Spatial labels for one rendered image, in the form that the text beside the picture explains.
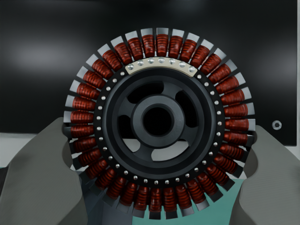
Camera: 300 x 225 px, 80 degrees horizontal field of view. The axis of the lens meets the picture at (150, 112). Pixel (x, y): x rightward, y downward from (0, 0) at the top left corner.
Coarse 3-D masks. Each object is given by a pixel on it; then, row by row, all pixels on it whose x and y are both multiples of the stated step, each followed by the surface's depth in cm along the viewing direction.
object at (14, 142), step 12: (0, 144) 20; (12, 144) 20; (24, 144) 20; (132, 144) 20; (180, 144) 20; (0, 156) 20; (12, 156) 20; (72, 156) 20; (156, 156) 20; (168, 156) 20; (72, 168) 20; (84, 168) 20
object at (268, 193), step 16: (256, 128) 11; (256, 144) 9; (272, 144) 9; (256, 160) 8; (272, 160) 8; (288, 160) 8; (256, 176) 7; (272, 176) 7; (288, 176) 7; (240, 192) 7; (256, 192) 7; (272, 192) 7; (288, 192) 7; (240, 208) 6; (256, 208) 6; (272, 208) 6; (288, 208) 6; (240, 224) 6; (256, 224) 6; (272, 224) 6; (288, 224) 6
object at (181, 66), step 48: (144, 48) 10; (192, 48) 10; (96, 96) 10; (192, 96) 12; (240, 96) 10; (96, 144) 10; (144, 144) 12; (192, 144) 12; (240, 144) 10; (96, 192) 10; (144, 192) 10; (192, 192) 10
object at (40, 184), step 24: (48, 144) 9; (24, 168) 7; (48, 168) 7; (24, 192) 6; (48, 192) 6; (72, 192) 6; (0, 216) 6; (24, 216) 6; (48, 216) 6; (72, 216) 6
